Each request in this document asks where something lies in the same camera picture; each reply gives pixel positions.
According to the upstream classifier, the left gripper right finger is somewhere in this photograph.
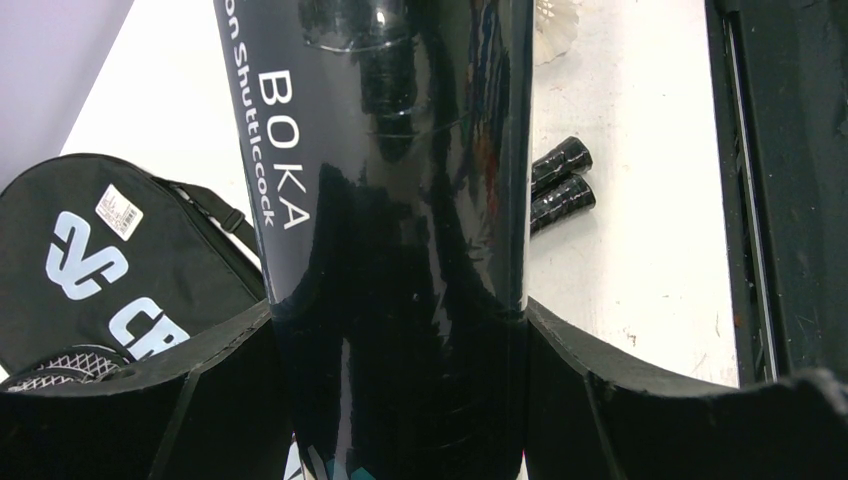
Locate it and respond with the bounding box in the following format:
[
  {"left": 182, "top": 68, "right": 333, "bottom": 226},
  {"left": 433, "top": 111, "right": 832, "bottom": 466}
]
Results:
[{"left": 525, "top": 301, "right": 847, "bottom": 479}]

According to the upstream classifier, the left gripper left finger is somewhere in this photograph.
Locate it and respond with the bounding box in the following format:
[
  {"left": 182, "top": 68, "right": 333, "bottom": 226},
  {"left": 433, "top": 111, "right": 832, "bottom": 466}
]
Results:
[{"left": 1, "top": 302, "right": 292, "bottom": 479}]

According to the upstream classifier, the black shuttlecock tube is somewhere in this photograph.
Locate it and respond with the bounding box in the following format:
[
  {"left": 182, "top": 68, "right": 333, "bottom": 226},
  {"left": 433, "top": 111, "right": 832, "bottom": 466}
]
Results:
[{"left": 214, "top": 1, "right": 534, "bottom": 479}]

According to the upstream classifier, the black badminton racket lower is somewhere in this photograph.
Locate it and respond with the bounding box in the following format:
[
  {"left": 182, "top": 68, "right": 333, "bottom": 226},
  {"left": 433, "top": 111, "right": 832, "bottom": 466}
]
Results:
[{"left": 530, "top": 175, "right": 596, "bottom": 235}]

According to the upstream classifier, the black badminton racket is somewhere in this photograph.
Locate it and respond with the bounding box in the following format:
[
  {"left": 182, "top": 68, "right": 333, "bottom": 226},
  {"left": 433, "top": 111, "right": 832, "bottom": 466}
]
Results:
[
  {"left": 530, "top": 175, "right": 596, "bottom": 235},
  {"left": 531, "top": 136, "right": 593, "bottom": 198}
]

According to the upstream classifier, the black badminton racket upper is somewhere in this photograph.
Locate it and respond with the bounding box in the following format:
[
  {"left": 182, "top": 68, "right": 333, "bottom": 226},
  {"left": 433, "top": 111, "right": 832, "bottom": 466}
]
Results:
[{"left": 531, "top": 136, "right": 593, "bottom": 198}]

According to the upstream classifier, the black Crossway racket bag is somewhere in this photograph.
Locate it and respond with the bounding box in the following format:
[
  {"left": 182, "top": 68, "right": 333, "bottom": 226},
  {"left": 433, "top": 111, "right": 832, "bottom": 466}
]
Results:
[{"left": 1, "top": 153, "right": 266, "bottom": 374}]

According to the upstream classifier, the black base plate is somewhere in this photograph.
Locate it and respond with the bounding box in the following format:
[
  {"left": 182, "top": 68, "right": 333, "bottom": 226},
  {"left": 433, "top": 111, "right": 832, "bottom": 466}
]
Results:
[{"left": 705, "top": 1, "right": 847, "bottom": 384}]

